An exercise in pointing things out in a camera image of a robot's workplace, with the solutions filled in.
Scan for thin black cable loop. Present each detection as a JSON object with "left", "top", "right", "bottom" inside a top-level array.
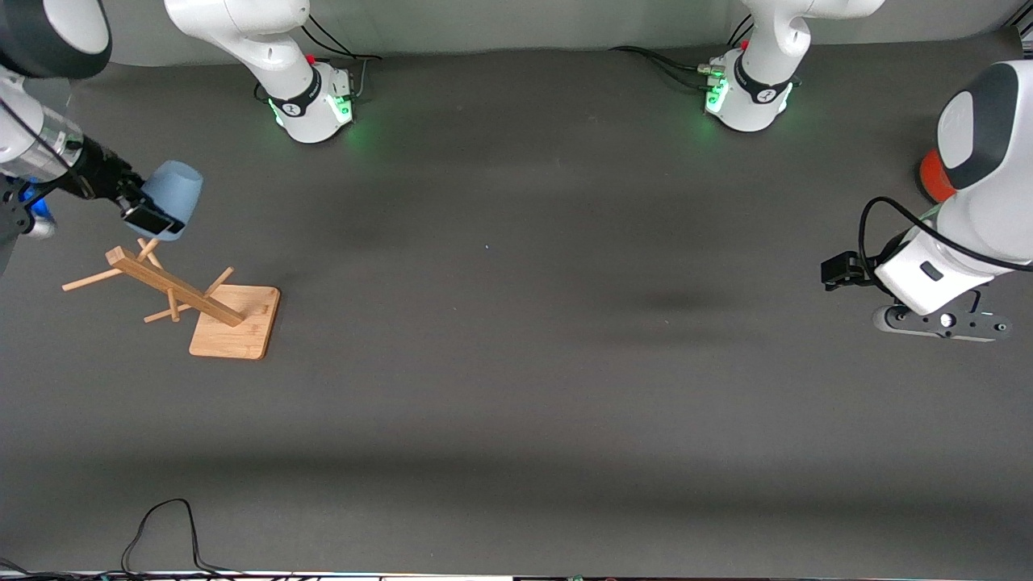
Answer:
[{"left": 0, "top": 498, "right": 259, "bottom": 581}]

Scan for black left arm base cables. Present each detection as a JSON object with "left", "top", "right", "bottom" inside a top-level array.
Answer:
[{"left": 609, "top": 16, "right": 755, "bottom": 90}]

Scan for light blue cup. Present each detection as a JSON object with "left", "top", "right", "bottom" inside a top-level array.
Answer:
[{"left": 141, "top": 160, "right": 204, "bottom": 241}]

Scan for wooden cup rack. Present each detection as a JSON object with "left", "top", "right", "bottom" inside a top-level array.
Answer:
[{"left": 62, "top": 236, "right": 282, "bottom": 361}]

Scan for orange can with grey lid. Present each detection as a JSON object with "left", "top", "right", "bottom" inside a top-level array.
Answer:
[{"left": 918, "top": 148, "right": 958, "bottom": 204}]

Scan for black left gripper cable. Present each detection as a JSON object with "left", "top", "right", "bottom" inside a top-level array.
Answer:
[{"left": 858, "top": 196, "right": 1033, "bottom": 279}]

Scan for black right arm base cables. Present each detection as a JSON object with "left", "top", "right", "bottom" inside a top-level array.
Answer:
[{"left": 303, "top": 12, "right": 382, "bottom": 102}]

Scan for black arm base cables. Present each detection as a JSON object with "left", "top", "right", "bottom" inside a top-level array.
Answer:
[
  {"left": 303, "top": 12, "right": 382, "bottom": 102},
  {"left": 609, "top": 16, "right": 755, "bottom": 90}
]

